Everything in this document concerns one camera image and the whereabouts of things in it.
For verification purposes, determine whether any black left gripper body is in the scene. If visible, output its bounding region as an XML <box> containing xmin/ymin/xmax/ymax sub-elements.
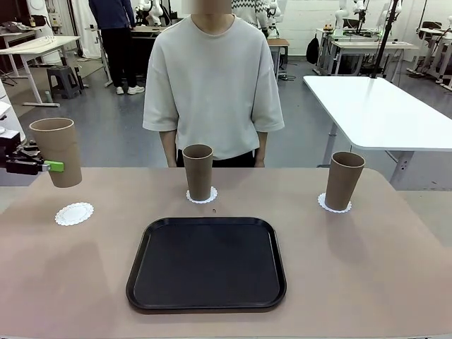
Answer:
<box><xmin>0</xmin><ymin>130</ymin><xmax>20</xmax><ymax>167</ymax></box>

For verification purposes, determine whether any tall brown paper cup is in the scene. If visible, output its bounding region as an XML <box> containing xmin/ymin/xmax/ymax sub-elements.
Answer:
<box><xmin>324</xmin><ymin>150</ymin><xmax>366</xmax><ymax>212</ymax></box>
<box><xmin>29</xmin><ymin>118</ymin><xmax>83</xmax><ymax>189</ymax></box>
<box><xmin>182</xmin><ymin>143</ymin><xmax>214</xmax><ymax>202</ymax></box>

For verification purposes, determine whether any white paper doily coaster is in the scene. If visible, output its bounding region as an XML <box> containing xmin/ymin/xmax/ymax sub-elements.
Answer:
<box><xmin>316</xmin><ymin>193</ymin><xmax>353</xmax><ymax>214</ymax></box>
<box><xmin>186</xmin><ymin>186</ymin><xmax>218</xmax><ymax>206</ymax></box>
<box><xmin>54</xmin><ymin>201</ymin><xmax>95</xmax><ymax>227</ymax></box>

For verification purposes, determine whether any person's right forearm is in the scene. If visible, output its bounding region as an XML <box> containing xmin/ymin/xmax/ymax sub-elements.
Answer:
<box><xmin>158</xmin><ymin>129</ymin><xmax>179</xmax><ymax>168</ymax></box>

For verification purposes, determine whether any person's left forearm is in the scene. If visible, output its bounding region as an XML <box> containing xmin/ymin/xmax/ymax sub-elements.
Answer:
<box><xmin>254</xmin><ymin>129</ymin><xmax>271</xmax><ymax>168</ymax></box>

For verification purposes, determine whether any grey plastic stool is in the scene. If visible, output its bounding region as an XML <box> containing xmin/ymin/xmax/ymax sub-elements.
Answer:
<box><xmin>46</xmin><ymin>66</ymin><xmax>85</xmax><ymax>100</ymax></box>

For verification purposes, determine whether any white desk with metal legs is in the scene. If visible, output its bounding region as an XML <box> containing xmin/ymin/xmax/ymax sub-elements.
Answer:
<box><xmin>0</xmin><ymin>35</ymin><xmax>82</xmax><ymax>109</ymax></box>

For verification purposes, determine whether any person in blue top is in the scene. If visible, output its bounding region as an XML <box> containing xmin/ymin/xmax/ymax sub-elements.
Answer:
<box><xmin>88</xmin><ymin>0</ymin><xmax>145</xmax><ymax>95</ymax></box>

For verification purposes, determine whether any person in beige sweatshirt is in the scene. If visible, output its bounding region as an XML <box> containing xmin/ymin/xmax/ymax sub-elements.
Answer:
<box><xmin>142</xmin><ymin>0</ymin><xmax>285</xmax><ymax>169</ymax></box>

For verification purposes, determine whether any black plastic serving tray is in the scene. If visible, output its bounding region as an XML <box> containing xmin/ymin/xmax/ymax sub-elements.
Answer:
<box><xmin>126</xmin><ymin>216</ymin><xmax>287</xmax><ymax>312</ymax></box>

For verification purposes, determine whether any person in patterned sweater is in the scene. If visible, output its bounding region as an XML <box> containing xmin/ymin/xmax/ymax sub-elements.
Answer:
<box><xmin>232</xmin><ymin>0</ymin><xmax>271</xmax><ymax>36</ymax></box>

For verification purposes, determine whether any brown topped background desk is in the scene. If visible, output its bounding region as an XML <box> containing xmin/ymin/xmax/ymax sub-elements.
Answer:
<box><xmin>267</xmin><ymin>37</ymin><xmax>290</xmax><ymax>81</ymax></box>

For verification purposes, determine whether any black backpack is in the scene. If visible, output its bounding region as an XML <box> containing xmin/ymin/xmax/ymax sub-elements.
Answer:
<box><xmin>305</xmin><ymin>35</ymin><xmax>321</xmax><ymax>66</ymax></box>

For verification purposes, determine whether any large white table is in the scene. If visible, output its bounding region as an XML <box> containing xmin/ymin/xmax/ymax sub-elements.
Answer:
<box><xmin>302</xmin><ymin>76</ymin><xmax>452</xmax><ymax>191</ymax></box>

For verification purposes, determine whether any white background workbench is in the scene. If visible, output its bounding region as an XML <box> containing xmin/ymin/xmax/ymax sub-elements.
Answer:
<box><xmin>328</xmin><ymin>39</ymin><xmax>420</xmax><ymax>78</ymax></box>

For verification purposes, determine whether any black stand pole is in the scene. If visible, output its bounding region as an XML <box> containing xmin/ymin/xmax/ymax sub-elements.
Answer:
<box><xmin>369</xmin><ymin>0</ymin><xmax>402</xmax><ymax>81</ymax></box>

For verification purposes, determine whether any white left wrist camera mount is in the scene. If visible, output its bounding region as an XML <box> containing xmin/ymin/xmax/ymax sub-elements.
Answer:
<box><xmin>0</xmin><ymin>100</ymin><xmax>13</xmax><ymax>134</ymax></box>

